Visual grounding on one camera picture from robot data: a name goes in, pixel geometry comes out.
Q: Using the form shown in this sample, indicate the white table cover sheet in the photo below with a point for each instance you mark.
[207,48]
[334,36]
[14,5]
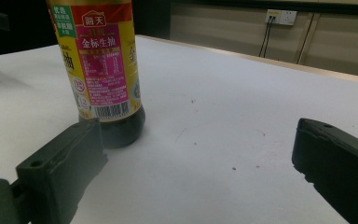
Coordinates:
[230,124]

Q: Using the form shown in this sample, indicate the white wall socket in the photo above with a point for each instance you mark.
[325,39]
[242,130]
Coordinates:
[281,17]

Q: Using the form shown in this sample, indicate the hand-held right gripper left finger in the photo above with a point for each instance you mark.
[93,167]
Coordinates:
[59,168]

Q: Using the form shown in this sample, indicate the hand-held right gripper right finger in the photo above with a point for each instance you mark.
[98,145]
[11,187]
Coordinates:
[338,161]

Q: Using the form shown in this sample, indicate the dark soy sauce bottle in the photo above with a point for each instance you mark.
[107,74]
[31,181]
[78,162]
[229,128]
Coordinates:
[102,62]

